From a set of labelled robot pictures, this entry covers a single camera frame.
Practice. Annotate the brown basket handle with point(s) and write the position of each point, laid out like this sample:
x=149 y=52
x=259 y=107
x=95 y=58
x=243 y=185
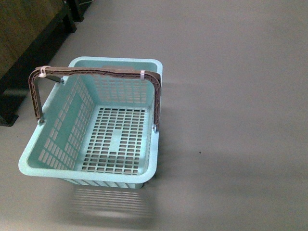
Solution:
x=56 y=74

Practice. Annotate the dark wooden display stand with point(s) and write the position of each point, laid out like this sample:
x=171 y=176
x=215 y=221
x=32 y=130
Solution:
x=24 y=26

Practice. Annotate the light blue plastic basket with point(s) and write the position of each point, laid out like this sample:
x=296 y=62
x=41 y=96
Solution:
x=96 y=130

